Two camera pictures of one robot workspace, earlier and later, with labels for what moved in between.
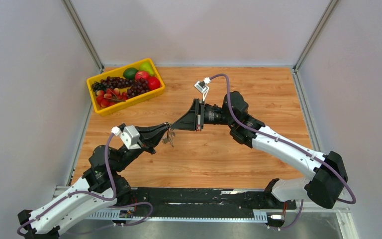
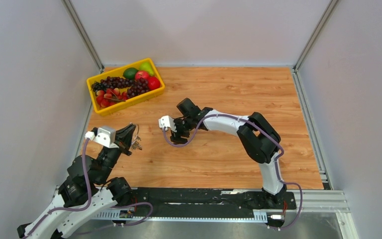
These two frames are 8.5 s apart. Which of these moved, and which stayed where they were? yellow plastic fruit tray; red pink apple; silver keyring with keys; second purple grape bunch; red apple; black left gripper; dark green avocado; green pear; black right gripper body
Moved: black right gripper body; silver keyring with keys; black left gripper
Stayed: red pink apple; red apple; second purple grape bunch; green pear; dark green avocado; yellow plastic fruit tray
